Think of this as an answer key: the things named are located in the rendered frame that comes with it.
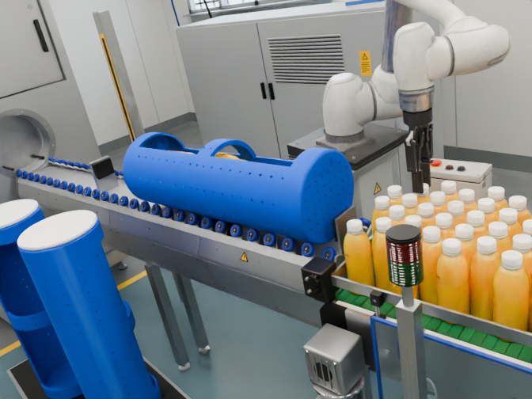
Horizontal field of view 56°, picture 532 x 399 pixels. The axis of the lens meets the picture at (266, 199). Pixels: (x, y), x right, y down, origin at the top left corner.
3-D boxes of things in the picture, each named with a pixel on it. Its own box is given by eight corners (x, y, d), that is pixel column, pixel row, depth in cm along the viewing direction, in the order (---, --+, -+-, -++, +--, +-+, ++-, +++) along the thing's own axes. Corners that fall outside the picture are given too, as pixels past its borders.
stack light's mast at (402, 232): (400, 290, 100) (395, 220, 93) (431, 298, 96) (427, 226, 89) (385, 308, 96) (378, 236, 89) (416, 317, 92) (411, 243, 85)
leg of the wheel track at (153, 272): (185, 362, 256) (152, 259, 230) (192, 366, 252) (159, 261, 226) (176, 369, 252) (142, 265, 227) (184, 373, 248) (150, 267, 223)
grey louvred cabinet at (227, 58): (252, 163, 508) (222, 16, 449) (446, 208, 351) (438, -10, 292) (210, 184, 478) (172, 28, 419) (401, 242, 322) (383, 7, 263)
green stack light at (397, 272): (398, 264, 97) (397, 243, 95) (430, 272, 93) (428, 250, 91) (382, 282, 93) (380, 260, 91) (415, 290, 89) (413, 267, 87)
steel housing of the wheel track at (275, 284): (74, 207, 311) (55, 156, 297) (389, 305, 170) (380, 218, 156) (31, 228, 292) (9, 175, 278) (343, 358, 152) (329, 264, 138)
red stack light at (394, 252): (397, 243, 95) (395, 225, 94) (428, 250, 91) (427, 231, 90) (380, 260, 91) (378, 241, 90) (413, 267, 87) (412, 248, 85)
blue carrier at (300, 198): (188, 181, 219) (167, 121, 206) (360, 214, 162) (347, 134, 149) (136, 214, 201) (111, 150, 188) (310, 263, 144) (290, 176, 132)
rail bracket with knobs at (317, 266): (323, 283, 142) (318, 252, 137) (344, 289, 137) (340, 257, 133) (302, 302, 135) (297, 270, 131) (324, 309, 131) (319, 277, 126)
